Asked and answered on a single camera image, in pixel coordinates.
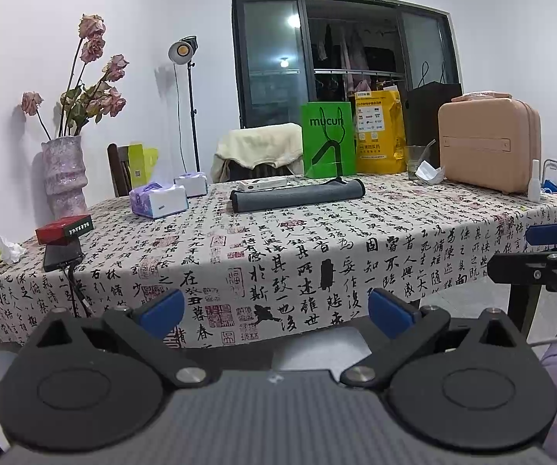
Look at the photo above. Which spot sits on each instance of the crumpled white paper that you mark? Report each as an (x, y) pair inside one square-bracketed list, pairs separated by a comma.
[(429, 173)]

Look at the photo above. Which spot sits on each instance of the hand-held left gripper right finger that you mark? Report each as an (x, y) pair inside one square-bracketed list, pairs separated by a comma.
[(389, 316)]

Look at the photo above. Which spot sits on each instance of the grey towel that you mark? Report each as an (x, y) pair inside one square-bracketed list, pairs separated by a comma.
[(298, 194)]

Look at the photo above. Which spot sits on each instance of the hanging clothes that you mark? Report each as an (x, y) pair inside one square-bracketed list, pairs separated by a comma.
[(346, 53)]

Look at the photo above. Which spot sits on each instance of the red box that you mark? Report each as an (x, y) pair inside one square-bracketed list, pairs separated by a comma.
[(64, 229)]

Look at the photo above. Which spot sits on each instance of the purple tissue pack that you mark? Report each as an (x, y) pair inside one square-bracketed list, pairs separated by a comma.
[(158, 201)]

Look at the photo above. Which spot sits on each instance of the small white bottle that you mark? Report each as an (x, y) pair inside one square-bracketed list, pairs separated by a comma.
[(534, 181)]

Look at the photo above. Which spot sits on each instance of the chair with cream cloth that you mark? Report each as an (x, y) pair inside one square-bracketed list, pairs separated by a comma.
[(259, 151)]

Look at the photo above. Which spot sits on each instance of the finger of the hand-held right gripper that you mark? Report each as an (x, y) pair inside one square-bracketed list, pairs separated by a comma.
[(520, 267), (549, 234)]

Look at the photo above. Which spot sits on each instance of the studio lamp on stand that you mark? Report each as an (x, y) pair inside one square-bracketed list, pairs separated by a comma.
[(189, 87)]

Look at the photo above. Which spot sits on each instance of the crumpled white tissue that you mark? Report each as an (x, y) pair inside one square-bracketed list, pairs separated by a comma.
[(11, 250)]

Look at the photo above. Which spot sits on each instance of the black paper bag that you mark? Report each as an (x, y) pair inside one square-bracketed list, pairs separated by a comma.
[(426, 116)]

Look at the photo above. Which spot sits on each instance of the dark framed sliding door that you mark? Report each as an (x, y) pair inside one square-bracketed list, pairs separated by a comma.
[(269, 58)]

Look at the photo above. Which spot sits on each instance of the yellow paper bag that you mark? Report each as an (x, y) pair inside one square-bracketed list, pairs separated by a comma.
[(379, 131)]

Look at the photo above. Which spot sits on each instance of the flat white box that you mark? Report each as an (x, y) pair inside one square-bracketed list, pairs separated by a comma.
[(261, 184)]

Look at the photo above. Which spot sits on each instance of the clear glass cup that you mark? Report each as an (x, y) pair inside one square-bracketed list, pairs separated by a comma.
[(415, 160)]

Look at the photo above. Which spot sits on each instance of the dark wooden chair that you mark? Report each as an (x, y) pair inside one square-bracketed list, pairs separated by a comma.
[(117, 169)]

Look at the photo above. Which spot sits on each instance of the pink suitcase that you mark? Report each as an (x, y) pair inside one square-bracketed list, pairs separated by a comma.
[(489, 147)]

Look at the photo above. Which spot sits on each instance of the white tissue pack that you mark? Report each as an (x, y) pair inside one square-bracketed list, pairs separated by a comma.
[(192, 184)]

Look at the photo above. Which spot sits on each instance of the green paper bag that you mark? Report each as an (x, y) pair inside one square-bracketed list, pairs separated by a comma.
[(328, 138)]

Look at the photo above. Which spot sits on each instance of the dried pink roses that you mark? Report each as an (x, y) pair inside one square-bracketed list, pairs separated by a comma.
[(92, 80)]

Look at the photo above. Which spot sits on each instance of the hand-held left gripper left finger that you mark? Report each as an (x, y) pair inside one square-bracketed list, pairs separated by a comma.
[(162, 311)]

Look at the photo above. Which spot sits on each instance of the black power bank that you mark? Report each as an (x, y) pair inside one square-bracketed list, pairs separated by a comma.
[(60, 255)]

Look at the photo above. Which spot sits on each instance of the pink mottled vase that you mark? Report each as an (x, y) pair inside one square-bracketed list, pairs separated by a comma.
[(64, 179)]

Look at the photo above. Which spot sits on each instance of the calligraphy printed tablecloth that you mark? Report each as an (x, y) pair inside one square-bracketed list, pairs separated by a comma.
[(336, 237)]

